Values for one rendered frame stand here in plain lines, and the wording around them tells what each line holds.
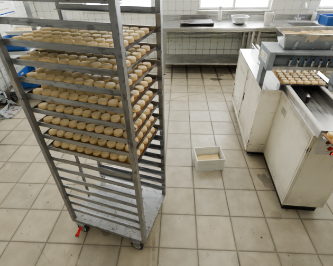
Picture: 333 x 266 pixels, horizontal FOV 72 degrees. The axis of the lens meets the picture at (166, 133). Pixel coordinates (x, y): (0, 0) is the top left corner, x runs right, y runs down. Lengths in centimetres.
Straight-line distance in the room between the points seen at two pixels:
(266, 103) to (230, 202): 99
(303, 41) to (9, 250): 288
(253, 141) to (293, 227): 90
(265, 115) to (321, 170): 74
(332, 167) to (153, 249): 148
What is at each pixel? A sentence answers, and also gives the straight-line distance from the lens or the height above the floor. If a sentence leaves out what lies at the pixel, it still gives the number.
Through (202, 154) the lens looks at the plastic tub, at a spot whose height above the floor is 5.
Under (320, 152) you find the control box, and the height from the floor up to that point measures 72.
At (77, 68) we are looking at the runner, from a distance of 111.
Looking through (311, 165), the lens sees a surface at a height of 57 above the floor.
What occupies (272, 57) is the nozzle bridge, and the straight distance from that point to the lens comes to 222.
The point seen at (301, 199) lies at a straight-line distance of 229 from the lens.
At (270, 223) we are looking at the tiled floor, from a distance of 226.
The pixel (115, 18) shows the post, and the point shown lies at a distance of 90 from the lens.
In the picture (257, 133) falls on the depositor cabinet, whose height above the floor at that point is 34.
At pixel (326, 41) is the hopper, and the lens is 239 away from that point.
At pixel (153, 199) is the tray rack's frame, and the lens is 205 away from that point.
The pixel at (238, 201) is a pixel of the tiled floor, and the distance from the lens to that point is 231.
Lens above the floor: 177
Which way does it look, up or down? 36 degrees down
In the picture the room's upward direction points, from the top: 1 degrees counter-clockwise
